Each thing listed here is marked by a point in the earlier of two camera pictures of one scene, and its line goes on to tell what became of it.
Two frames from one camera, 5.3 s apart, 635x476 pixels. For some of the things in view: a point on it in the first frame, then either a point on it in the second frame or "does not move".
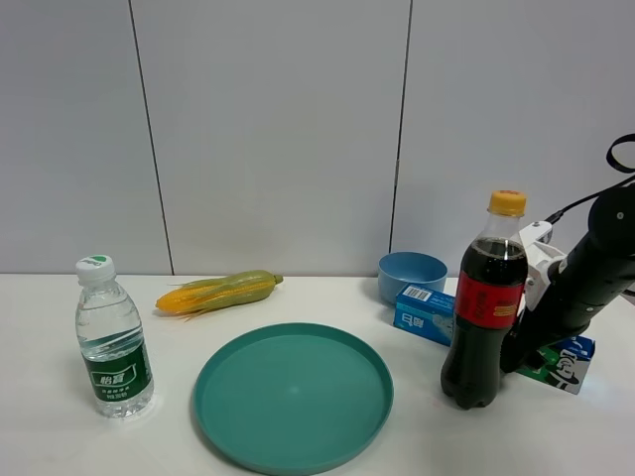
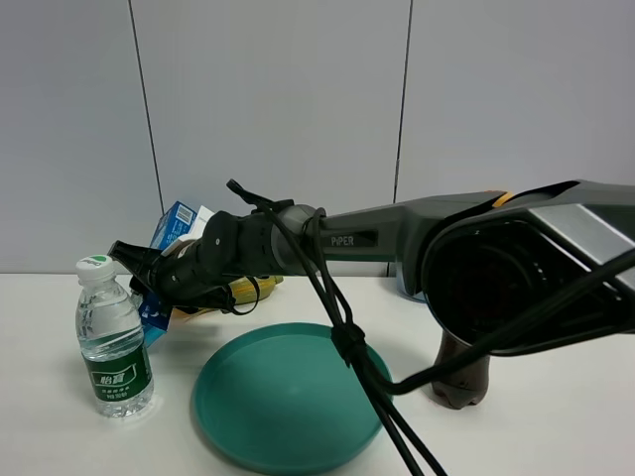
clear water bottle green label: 111,335 does not move
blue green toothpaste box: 433,315 -> 176,224
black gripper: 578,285 -> 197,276
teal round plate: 293,399 does not move
